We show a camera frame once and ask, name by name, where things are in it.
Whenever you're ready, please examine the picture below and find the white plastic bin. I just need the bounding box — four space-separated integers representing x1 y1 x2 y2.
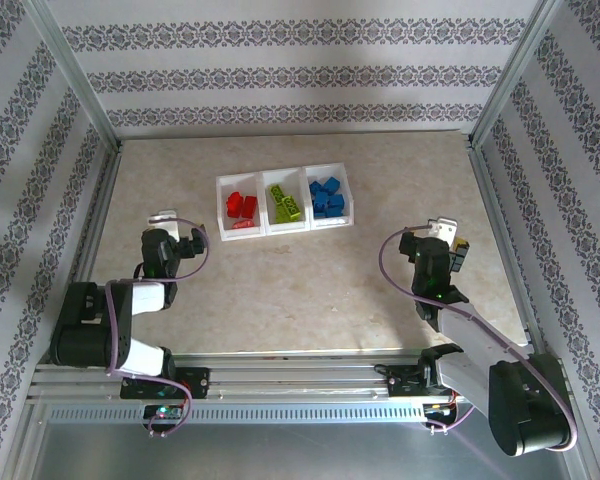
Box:
302 162 356 231
259 167 313 237
215 172 268 243

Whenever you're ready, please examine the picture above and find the aluminium side rail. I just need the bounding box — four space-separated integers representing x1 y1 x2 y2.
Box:
54 144 124 362
467 144 549 359

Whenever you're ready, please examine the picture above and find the grey metal panel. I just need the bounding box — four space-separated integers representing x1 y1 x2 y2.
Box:
9 399 592 480

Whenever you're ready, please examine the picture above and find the aluminium frame post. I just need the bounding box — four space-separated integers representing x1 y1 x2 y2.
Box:
22 0 124 151
467 0 569 149

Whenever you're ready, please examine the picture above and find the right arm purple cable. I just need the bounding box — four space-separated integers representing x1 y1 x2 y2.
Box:
378 223 580 454

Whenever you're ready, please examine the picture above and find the red stepped lego brick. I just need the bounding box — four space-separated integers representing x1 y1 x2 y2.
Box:
224 191 245 219

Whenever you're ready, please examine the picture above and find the aluminium mounting rail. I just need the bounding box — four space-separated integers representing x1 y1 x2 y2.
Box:
27 349 574 404

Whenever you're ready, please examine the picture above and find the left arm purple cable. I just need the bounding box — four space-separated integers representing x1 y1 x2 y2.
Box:
103 215 212 439

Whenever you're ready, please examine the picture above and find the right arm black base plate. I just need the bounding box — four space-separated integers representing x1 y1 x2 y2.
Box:
387 369 461 399

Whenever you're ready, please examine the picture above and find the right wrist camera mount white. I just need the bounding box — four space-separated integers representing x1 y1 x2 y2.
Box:
427 216 459 246

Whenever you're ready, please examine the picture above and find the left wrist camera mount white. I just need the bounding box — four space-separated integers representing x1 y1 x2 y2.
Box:
147 208 181 242

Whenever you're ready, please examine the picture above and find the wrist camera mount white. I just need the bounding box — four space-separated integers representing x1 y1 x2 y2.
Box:
427 216 459 246
147 208 181 242

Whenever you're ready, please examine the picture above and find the slotted metal strip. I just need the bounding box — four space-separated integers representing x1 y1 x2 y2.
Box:
44 402 431 424

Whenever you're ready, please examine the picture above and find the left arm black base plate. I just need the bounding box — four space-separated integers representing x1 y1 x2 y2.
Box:
119 367 211 400

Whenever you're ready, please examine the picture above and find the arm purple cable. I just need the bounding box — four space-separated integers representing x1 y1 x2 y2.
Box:
103 215 212 439
378 223 580 454

